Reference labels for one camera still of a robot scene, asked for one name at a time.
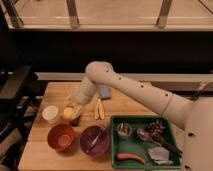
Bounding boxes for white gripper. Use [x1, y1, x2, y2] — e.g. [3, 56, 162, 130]
[64, 77, 97, 120]

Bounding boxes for yellow apple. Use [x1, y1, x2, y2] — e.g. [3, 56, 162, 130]
[62, 107, 74, 121]

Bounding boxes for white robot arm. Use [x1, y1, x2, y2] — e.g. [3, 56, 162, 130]
[71, 61, 213, 171]

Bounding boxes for black remote control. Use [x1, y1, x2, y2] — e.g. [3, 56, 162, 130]
[70, 116, 80, 127]

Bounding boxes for white cup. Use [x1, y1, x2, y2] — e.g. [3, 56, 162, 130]
[42, 105, 59, 124]

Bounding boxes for peeled banana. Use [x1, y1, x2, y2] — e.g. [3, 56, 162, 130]
[94, 99, 105, 120]

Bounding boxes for orange bowl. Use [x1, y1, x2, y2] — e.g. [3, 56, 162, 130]
[47, 124, 75, 152]

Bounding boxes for blue sponge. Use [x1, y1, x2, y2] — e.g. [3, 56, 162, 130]
[99, 85, 111, 100]

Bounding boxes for utensil in purple bowl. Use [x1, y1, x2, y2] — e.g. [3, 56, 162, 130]
[88, 131, 103, 151]

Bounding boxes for purple bowl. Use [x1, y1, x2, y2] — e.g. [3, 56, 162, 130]
[80, 125, 110, 157]

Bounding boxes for black chair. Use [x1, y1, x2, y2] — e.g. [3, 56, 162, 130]
[0, 65, 41, 168]

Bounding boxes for small glass jar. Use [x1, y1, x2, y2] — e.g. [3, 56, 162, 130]
[116, 123, 132, 139]

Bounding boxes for orange carrot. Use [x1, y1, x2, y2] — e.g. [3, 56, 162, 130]
[116, 153, 146, 164]

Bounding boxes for green tray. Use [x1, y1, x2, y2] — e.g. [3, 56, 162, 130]
[110, 115, 181, 170]

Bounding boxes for brown grape bunch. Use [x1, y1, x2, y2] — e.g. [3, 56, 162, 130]
[145, 120, 165, 136]

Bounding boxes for grey crumpled foil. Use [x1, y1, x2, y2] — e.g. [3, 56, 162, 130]
[148, 147, 173, 165]

